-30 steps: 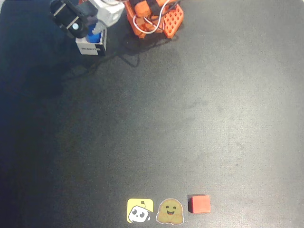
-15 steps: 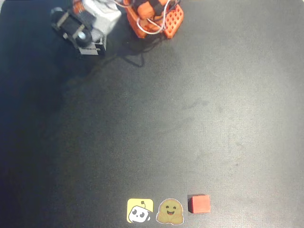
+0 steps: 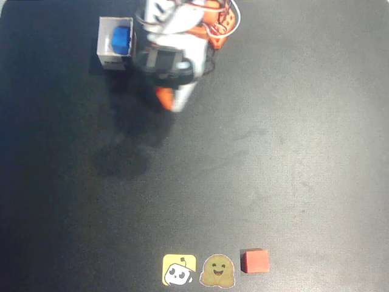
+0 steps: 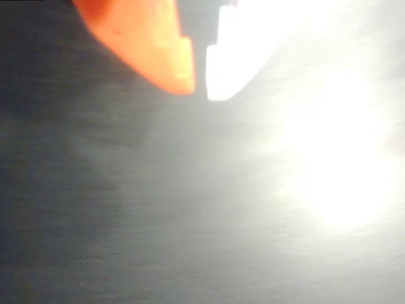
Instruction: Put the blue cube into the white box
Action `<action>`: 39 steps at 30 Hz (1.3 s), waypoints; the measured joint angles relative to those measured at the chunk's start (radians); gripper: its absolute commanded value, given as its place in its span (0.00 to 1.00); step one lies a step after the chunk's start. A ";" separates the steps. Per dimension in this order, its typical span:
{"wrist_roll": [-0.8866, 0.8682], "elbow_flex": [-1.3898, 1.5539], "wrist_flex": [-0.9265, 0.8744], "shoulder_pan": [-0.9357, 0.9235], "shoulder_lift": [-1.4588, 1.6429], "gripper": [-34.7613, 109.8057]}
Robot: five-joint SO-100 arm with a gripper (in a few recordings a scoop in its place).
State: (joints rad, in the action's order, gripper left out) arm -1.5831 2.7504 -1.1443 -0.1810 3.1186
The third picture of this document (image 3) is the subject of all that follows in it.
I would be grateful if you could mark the black table mat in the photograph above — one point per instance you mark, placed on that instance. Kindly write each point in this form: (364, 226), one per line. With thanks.
(304, 152)

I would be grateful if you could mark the white cardboard box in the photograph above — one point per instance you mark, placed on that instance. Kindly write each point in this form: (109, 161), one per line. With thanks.
(104, 30)

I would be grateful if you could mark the blue cube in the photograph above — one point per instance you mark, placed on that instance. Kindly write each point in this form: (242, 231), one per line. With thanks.
(120, 39)

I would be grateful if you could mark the orange and white robot arm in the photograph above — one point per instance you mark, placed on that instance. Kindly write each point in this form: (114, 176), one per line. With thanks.
(170, 15)

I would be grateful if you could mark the hugging face emoji sticker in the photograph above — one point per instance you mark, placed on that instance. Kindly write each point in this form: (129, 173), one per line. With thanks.
(217, 270)

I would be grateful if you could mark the red cube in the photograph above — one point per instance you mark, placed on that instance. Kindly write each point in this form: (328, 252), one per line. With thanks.
(256, 261)

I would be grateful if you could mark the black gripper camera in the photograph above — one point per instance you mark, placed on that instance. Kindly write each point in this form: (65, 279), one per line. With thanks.
(164, 61)

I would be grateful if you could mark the yellow robot sticker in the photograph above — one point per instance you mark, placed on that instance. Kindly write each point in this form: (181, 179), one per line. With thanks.
(174, 264)

